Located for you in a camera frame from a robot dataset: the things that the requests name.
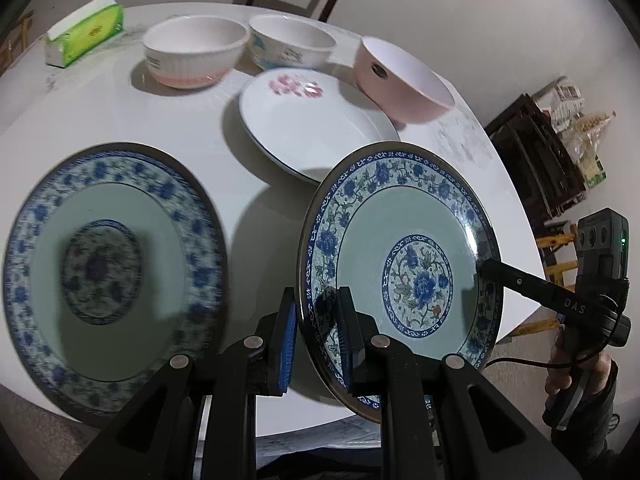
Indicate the clear bag of yellow goods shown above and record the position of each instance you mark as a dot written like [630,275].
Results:
[592,132]

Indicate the dark cloth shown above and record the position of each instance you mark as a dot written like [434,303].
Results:
[320,465]

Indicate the blue floral plate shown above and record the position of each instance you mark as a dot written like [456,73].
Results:
[115,340]
[415,225]

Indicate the green tissue pack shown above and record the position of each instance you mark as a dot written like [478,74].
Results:
[90,30]

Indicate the white plate with pink flowers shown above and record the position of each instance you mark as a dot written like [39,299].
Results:
[310,125]

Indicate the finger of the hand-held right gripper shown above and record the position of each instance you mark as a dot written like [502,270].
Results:
[530,287]

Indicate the ribbed white and pink bowl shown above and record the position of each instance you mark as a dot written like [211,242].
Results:
[190,67]

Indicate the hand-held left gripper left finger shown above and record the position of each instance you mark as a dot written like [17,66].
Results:
[285,345]

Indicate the bag of newspapers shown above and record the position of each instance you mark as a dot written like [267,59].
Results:
[562,100]

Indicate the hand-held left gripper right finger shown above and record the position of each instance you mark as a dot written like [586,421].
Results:
[345,345]

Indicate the person's right hand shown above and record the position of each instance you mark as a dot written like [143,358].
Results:
[597,380]

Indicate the light wooden chair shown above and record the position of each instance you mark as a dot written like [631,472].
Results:
[20,35]

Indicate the bamboo chair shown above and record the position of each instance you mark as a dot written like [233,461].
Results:
[555,240]

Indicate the person's right forearm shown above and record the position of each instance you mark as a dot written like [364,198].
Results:
[600,440]

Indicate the white bowl with blue print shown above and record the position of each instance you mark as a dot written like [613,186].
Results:
[280,52]

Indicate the green and white box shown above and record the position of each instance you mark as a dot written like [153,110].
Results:
[596,170]

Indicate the pink bowl with white inside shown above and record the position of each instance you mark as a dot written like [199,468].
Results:
[395,95]

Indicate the stack of dark wooden stools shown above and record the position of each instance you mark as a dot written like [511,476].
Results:
[535,160]

